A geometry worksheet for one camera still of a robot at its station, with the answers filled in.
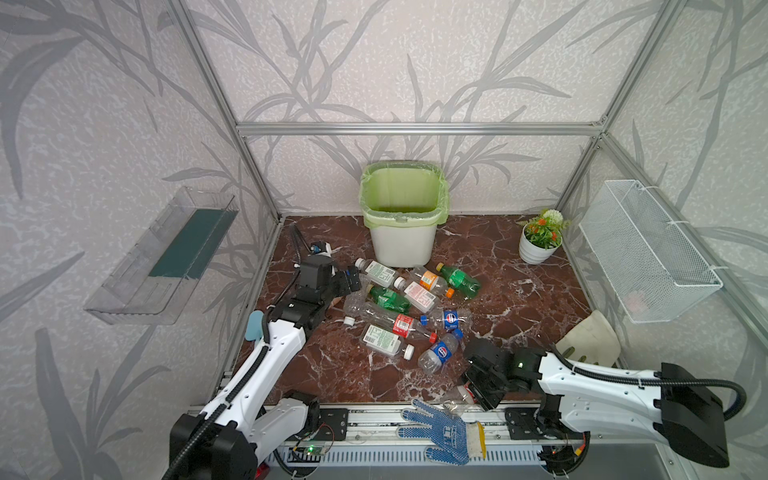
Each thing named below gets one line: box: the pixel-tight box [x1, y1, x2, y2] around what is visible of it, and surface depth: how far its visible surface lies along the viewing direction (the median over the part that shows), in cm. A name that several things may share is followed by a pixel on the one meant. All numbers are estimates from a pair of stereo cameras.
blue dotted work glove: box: [396, 398, 486, 465], surface depth 73 cm
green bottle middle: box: [367, 283, 412, 315], surface depth 96 cm
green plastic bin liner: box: [360, 160, 449, 228], surface depth 98 cm
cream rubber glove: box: [555, 310, 621, 367], surface depth 90 cm
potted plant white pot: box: [517, 209, 571, 265], surface depth 101 cm
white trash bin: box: [370, 224, 437, 268], surface depth 101 cm
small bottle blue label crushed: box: [430, 308, 471, 331], surface depth 89 cm
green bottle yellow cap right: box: [436, 262, 481, 299], surface depth 98 cm
